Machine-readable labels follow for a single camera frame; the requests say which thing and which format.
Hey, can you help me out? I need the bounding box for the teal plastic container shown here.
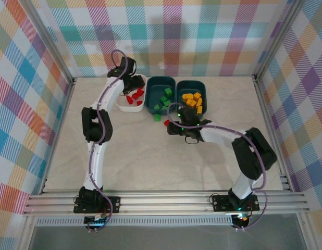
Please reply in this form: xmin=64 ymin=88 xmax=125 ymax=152
xmin=144 ymin=76 xmax=177 ymax=116
xmin=175 ymin=80 xmax=207 ymax=121

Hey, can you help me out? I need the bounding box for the white plastic container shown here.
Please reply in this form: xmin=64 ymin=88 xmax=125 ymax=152
xmin=114 ymin=74 xmax=148 ymax=113

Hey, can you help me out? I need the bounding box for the controller circuit board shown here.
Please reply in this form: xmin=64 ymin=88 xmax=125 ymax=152
xmin=226 ymin=212 xmax=252 ymax=228
xmin=84 ymin=213 xmax=110 ymax=230

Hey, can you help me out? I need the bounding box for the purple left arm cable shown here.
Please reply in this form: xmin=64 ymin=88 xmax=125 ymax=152
xmin=89 ymin=49 xmax=130 ymax=231

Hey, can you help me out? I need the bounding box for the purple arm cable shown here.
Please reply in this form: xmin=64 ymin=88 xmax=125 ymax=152
xmin=166 ymin=103 xmax=268 ymax=231
xmin=89 ymin=49 xmax=130 ymax=231

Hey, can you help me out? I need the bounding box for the aluminium mounting rail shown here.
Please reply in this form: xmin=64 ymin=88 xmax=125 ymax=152
xmin=22 ymin=191 xmax=310 ymax=217

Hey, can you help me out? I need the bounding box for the aluminium table side rail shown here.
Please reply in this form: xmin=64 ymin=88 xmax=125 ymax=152
xmin=253 ymin=75 xmax=293 ymax=193
xmin=38 ymin=78 xmax=77 ymax=196

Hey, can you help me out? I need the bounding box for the aluminium frame post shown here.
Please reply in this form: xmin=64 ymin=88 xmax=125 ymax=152
xmin=20 ymin=0 xmax=76 ymax=86
xmin=253 ymin=0 xmax=306 ymax=82

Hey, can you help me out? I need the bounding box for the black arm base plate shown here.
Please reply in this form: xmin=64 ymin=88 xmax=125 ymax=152
xmin=212 ymin=194 xmax=259 ymax=212
xmin=73 ymin=196 xmax=121 ymax=214

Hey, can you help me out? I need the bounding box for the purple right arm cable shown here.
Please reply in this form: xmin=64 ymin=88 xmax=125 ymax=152
xmin=166 ymin=103 xmax=268 ymax=231

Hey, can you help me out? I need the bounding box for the slotted grey cable duct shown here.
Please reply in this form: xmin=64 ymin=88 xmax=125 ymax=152
xmin=34 ymin=217 xmax=234 ymax=227

